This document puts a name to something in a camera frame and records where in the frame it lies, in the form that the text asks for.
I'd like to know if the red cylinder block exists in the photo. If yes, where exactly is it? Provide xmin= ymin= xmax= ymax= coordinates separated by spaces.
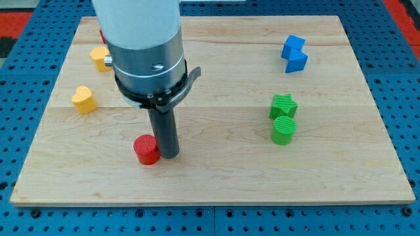
xmin=133 ymin=134 xmax=160 ymax=165

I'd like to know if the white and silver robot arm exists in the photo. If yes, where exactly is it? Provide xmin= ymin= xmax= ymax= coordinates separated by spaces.
xmin=93 ymin=0 xmax=187 ymax=109

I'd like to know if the red block behind arm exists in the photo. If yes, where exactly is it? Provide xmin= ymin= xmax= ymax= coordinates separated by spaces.
xmin=99 ymin=29 xmax=106 ymax=44

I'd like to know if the wooden board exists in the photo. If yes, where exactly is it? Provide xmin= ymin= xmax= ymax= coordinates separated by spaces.
xmin=10 ymin=16 xmax=415 ymax=207

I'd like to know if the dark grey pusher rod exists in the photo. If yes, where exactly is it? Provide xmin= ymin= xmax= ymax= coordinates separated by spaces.
xmin=148 ymin=109 xmax=180 ymax=159

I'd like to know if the green star block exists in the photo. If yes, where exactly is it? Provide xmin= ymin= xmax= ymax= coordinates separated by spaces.
xmin=268 ymin=94 xmax=299 ymax=119

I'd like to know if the green cylinder block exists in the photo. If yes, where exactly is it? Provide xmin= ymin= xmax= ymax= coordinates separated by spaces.
xmin=270 ymin=116 xmax=297 ymax=146

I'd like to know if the blue cube block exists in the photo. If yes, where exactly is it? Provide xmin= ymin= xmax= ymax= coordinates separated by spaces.
xmin=281 ymin=35 xmax=306 ymax=59

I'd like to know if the yellow heart block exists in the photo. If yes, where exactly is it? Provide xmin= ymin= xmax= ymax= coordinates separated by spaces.
xmin=71 ymin=85 xmax=98 ymax=114

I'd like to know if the yellow pentagon block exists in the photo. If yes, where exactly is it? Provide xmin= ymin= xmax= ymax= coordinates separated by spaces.
xmin=89 ymin=47 xmax=112 ymax=72

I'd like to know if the black clamp ring with lever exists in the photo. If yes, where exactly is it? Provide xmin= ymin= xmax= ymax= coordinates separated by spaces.
xmin=114 ymin=59 xmax=201 ymax=114

